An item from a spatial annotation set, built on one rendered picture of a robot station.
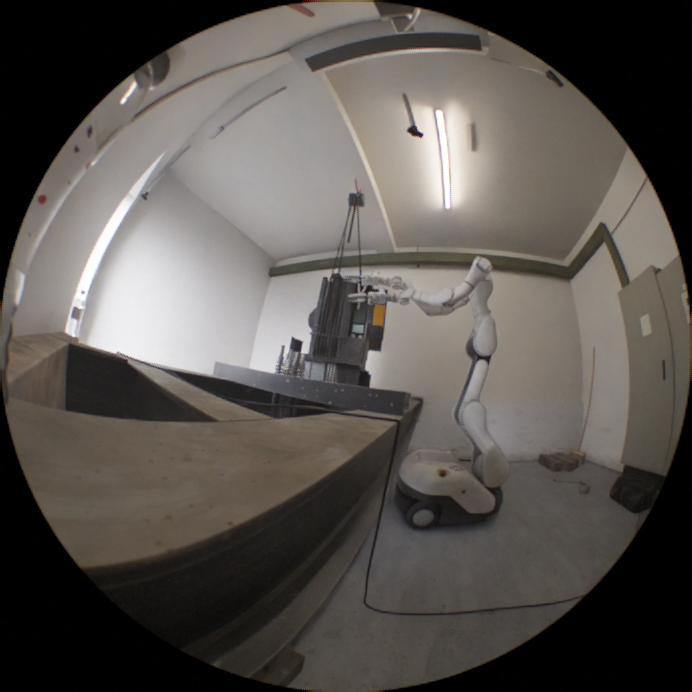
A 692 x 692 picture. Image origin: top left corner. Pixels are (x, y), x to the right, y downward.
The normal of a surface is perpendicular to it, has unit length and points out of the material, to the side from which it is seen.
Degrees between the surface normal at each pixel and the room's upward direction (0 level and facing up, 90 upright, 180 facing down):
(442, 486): 91
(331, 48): 180
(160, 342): 90
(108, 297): 90
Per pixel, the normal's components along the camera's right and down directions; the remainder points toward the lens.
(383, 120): -0.15, 0.97
